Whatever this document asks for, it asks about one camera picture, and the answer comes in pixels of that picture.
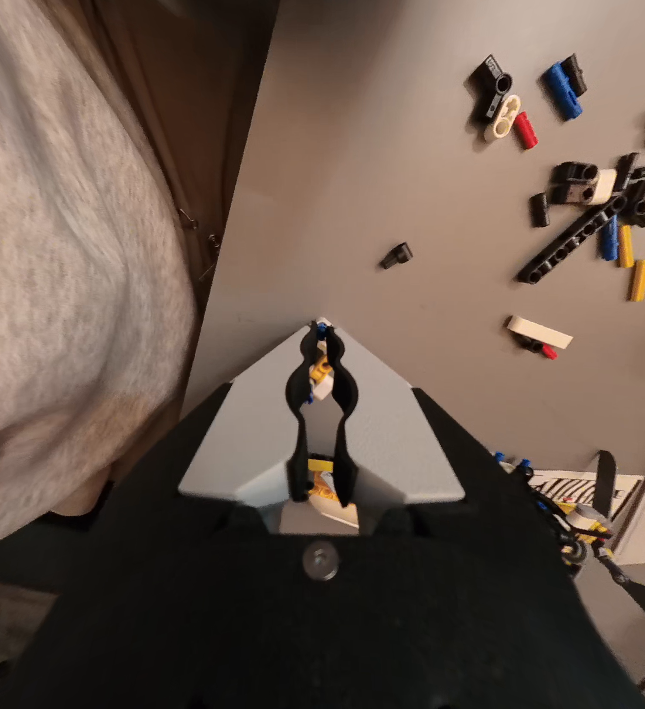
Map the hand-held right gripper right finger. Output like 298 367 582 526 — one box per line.
327 326 466 536

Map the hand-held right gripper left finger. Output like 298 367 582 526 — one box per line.
177 321 324 534

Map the white yellow blue lego assembly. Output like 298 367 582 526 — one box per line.
305 317 335 403

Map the white flat lego beam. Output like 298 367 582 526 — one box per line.
506 315 574 350

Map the small black lego connector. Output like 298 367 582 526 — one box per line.
379 242 413 271

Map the zebra striped lego helicopter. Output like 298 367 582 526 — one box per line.
491 449 645 632

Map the long black lego beam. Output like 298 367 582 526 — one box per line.
515 194 631 286

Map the black double lego connector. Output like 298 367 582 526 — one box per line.
547 160 600 207

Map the white two-hole lego beam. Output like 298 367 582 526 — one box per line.
483 94 523 144

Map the black lego cross connector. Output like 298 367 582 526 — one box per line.
613 152 645 228

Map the black angled lego connector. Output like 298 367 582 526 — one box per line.
465 54 514 125

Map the person in grey hoodie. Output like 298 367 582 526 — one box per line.
0 0 198 560

